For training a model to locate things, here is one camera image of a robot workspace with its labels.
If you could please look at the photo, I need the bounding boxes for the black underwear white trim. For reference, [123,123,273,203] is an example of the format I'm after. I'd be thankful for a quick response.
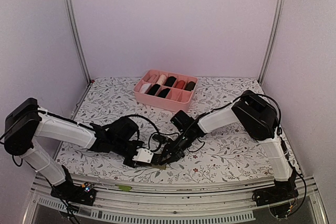
[157,88,171,98]

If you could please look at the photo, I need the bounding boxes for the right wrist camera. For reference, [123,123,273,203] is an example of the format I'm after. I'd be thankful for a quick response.
[152,134,170,144]

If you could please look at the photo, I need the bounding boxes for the aluminium frame post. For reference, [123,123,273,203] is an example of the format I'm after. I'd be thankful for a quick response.
[258,0,285,86]
[64,0,92,84]

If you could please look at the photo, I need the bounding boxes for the pink divided storage box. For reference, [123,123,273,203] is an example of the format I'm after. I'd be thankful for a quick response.
[133,69,198,112]

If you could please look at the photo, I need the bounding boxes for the red rolled underwear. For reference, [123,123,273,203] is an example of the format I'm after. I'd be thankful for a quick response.
[175,80,185,89]

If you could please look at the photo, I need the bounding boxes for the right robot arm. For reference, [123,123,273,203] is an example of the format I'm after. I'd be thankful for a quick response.
[159,90,298,201]

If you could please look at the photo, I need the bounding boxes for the black rolled underwear front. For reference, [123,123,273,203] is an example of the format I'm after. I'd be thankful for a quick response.
[147,84,161,95]

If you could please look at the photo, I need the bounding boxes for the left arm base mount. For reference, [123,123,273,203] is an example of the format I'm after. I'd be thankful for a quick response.
[50,181,97,206]

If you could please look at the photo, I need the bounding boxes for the olive rolled underwear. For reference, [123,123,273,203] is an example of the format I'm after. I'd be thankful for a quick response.
[184,81,196,91]

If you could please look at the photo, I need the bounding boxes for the beige rolled underwear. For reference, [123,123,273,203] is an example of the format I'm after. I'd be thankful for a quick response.
[156,74,167,85]

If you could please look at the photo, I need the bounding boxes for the aluminium front rail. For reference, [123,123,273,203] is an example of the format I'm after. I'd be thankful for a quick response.
[23,174,329,224]

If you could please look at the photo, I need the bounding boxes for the khaki underwear cream waistband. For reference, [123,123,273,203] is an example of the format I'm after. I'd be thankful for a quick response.
[150,164,166,170]

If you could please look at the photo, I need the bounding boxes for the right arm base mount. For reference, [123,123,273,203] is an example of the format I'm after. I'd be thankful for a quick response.
[251,175,299,219]

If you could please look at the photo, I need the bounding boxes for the black rolled underwear back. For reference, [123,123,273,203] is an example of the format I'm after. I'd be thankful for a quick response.
[164,76,176,87]

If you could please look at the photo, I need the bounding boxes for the white folded cloth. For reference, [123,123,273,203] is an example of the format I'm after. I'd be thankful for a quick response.
[139,83,152,93]

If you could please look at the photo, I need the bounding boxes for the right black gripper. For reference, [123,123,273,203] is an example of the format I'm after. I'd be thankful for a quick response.
[158,131,194,167]

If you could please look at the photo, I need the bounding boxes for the right aluminium frame post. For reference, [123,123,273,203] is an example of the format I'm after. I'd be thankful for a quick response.
[258,0,285,86]

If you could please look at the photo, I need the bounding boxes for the pink folded cloth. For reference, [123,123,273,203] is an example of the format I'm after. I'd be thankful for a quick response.
[143,74,159,83]

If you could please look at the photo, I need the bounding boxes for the green tape scrap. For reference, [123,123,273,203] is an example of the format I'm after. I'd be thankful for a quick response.
[118,185,132,192]

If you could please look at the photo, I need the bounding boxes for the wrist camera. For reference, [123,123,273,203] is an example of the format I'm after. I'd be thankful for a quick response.
[152,134,170,144]
[132,148,154,164]

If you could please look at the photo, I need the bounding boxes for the floral table mat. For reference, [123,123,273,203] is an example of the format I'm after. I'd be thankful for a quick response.
[54,76,299,185]

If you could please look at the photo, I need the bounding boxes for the black rolled underwear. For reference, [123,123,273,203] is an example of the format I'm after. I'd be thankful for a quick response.
[147,84,161,95]
[164,76,176,87]

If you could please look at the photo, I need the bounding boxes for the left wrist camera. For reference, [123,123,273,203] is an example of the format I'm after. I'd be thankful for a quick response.
[132,148,154,164]

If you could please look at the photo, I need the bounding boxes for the left aluminium frame post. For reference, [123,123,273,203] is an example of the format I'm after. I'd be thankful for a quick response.
[64,0,92,84]

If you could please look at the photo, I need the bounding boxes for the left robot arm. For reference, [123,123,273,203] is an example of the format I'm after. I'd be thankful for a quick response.
[1,98,160,200]

